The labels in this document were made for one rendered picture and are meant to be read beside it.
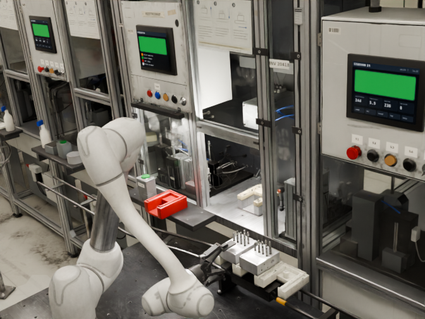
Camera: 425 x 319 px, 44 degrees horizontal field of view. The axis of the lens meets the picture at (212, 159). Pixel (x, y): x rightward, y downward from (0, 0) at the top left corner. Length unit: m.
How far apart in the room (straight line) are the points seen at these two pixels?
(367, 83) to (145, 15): 1.12
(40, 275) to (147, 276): 1.60
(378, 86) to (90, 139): 0.90
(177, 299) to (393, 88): 0.94
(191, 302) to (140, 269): 0.79
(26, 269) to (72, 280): 2.03
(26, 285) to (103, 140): 2.25
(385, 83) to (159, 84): 1.14
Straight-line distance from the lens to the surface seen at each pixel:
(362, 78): 1.64
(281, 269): 2.06
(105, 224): 2.06
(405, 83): 1.58
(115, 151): 1.77
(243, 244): 2.12
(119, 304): 2.31
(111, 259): 2.15
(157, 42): 2.31
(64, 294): 2.04
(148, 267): 2.50
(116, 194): 1.77
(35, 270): 4.01
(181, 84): 2.28
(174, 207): 2.42
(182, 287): 1.76
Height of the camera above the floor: 2.04
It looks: 22 degrees down
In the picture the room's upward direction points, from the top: 5 degrees counter-clockwise
